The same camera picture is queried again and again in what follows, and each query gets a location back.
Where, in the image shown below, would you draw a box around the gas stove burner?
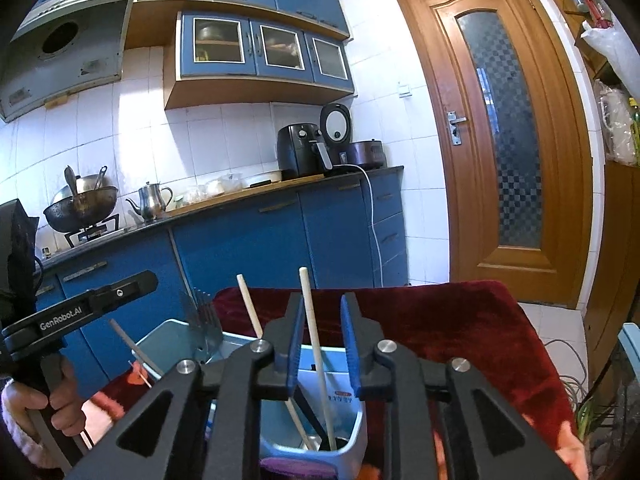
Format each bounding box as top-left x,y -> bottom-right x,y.
62,214 -> 127,249

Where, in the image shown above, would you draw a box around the red and pink floral blanket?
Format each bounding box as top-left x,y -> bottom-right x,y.
82,280 -> 577,480

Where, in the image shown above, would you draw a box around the blue glass-front wall cabinet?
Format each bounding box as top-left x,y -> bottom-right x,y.
163,11 -> 356,111

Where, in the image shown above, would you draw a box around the green bottle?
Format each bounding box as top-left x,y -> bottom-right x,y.
627,97 -> 640,162

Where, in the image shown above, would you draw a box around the wooden shelf unit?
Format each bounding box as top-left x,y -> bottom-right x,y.
530,0 -> 640,356

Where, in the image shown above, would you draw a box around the grey range hood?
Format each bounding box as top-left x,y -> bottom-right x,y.
0,0 -> 139,124

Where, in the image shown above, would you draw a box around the blue base cabinets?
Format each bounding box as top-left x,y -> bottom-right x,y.
34,165 -> 409,386

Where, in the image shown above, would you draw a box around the stainless steel kettle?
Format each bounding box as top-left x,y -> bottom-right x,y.
125,182 -> 174,224

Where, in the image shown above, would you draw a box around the black air fryer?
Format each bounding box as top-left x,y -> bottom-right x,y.
277,124 -> 334,181

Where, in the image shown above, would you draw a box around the wooden cutting board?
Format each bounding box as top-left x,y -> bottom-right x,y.
171,172 -> 327,212

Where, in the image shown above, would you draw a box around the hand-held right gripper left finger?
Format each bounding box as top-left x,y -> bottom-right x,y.
65,292 -> 307,480

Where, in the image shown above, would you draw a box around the wooden chopstick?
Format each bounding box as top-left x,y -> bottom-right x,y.
298,267 -> 337,452
236,273 -> 314,452

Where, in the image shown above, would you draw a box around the white chopstick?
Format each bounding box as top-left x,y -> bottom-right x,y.
109,318 -> 164,379

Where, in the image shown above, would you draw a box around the black wok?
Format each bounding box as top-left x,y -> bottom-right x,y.
43,164 -> 120,234

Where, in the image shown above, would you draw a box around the white power cable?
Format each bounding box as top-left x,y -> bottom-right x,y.
334,163 -> 384,289

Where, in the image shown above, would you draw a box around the black spoon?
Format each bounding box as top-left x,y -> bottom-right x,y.
294,385 -> 329,449

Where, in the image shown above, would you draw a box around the dark rice cooker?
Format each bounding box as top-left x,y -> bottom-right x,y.
319,103 -> 386,171

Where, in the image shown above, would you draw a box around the white plastic bag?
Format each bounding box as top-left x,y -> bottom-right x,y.
575,19 -> 640,100

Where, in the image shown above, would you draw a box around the wooden door with glass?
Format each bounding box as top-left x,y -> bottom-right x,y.
393,0 -> 594,309

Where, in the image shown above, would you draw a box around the grey floor cables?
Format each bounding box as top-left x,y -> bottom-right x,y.
544,339 -> 593,413

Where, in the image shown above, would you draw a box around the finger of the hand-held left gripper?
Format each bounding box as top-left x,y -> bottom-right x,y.
95,269 -> 160,314

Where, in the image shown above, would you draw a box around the person's left hand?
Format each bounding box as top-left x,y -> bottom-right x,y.
6,356 -> 89,442

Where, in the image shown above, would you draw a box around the metal door handle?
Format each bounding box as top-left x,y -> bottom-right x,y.
446,111 -> 469,146

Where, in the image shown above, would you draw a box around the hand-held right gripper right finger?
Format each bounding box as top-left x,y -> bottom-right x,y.
340,292 -> 576,480

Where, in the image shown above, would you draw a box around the light blue utensil box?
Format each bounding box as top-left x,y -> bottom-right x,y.
132,317 -> 369,480

